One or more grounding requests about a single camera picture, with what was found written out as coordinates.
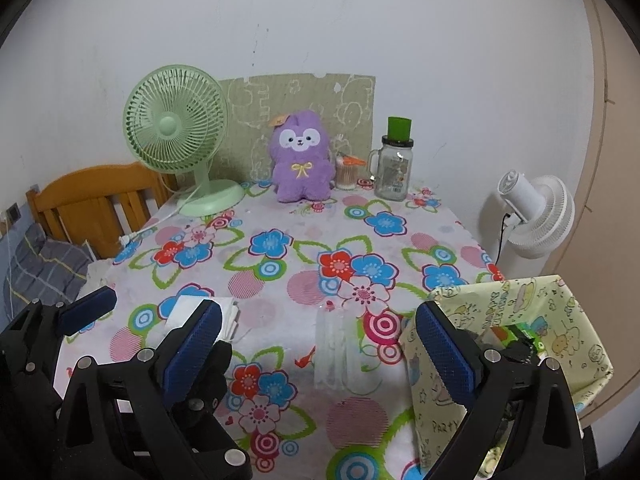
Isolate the green patterned backboard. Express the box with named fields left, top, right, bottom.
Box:
left=209, top=74, right=375, bottom=183

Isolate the white floor fan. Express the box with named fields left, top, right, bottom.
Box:
left=478, top=169, right=576, bottom=275

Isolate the floral tablecloth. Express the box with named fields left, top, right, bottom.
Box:
left=55, top=181, right=500, bottom=479

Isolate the yellow cartoon storage box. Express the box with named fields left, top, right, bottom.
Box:
left=399, top=275, right=613, bottom=472

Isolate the purple plush toy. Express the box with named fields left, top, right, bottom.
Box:
left=269, top=110, right=335, bottom=203

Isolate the clear plastic straw pack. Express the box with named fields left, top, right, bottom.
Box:
left=314, top=308, right=361, bottom=390

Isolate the white fan power cable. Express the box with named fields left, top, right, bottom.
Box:
left=117, top=181, right=204, bottom=248

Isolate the toothpick jar orange lid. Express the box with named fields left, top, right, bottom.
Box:
left=334, top=152, right=367, bottom=191

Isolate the glass mason jar green lid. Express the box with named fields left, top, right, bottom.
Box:
left=368, top=116, right=413, bottom=202

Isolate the grey plaid pillow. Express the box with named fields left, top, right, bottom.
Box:
left=2, top=223, right=93, bottom=320

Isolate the green desk fan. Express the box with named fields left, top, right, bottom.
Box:
left=122, top=65, right=244, bottom=217

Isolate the beige door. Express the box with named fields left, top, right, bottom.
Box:
left=544, top=0, right=639, bottom=424

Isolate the wooden bed headboard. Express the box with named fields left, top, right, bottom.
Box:
left=26, top=162, right=177, bottom=259

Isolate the white cloth pack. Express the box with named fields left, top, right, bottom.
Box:
left=165, top=295, right=240, bottom=342

